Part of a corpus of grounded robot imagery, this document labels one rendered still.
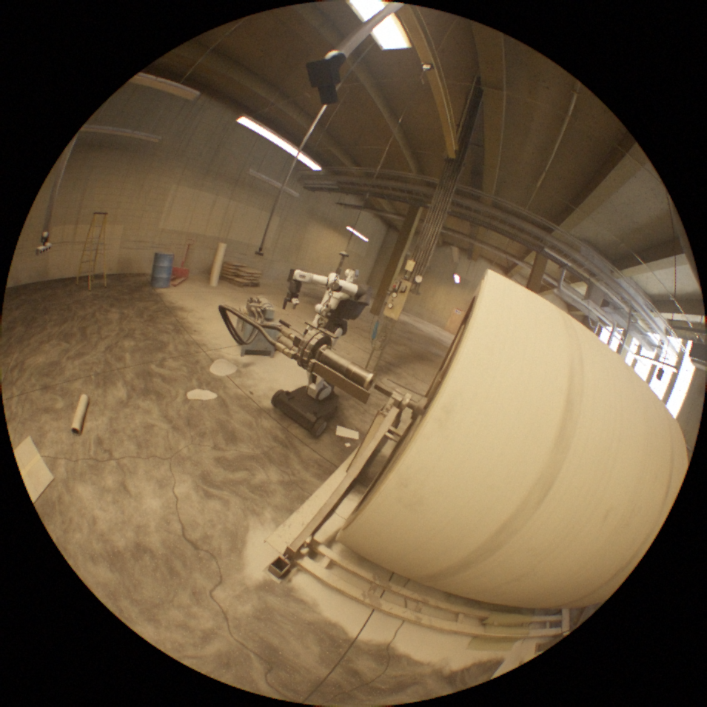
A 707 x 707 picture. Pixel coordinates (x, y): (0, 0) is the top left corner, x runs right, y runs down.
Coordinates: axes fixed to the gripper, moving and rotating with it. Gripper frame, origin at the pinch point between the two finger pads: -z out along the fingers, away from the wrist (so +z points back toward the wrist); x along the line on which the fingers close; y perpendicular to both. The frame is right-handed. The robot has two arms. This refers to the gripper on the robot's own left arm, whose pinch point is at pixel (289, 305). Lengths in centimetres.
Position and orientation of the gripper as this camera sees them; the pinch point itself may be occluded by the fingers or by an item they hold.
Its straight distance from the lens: 165.0
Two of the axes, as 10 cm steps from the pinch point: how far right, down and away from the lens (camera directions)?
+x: -4.5, 1.6, -8.8
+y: 8.3, 4.4, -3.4
